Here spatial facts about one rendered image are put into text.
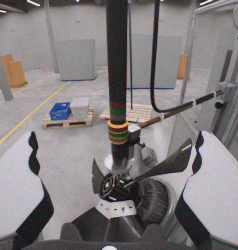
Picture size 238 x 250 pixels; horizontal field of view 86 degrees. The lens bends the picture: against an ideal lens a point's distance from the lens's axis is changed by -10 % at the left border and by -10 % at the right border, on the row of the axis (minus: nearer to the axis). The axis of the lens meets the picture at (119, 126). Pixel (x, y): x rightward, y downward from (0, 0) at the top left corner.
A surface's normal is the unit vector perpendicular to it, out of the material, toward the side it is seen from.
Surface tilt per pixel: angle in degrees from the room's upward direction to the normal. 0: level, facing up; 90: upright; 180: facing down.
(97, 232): 41
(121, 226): 5
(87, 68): 90
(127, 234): 6
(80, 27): 90
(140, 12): 90
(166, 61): 90
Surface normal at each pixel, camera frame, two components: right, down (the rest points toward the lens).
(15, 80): 0.02, 0.52
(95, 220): -0.33, -0.29
